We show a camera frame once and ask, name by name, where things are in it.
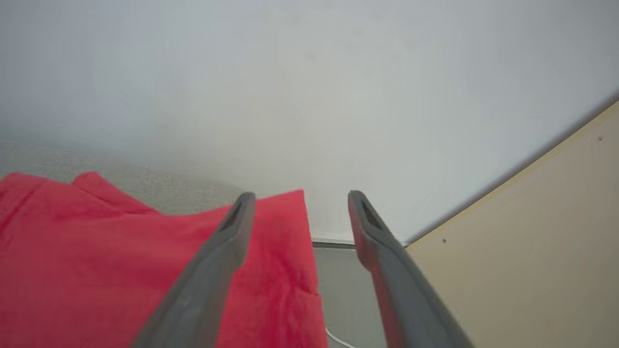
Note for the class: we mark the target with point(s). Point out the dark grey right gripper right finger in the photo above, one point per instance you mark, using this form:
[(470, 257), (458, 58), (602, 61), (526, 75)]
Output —
[(401, 290)]

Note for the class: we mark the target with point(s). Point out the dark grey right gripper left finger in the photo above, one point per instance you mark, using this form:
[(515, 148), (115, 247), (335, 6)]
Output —
[(213, 275)]

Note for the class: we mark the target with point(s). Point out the red jersey with white sleeves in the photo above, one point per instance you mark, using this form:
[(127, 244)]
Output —
[(96, 270)]

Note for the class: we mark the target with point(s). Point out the beige wooden board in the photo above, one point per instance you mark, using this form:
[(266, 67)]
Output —
[(532, 251)]

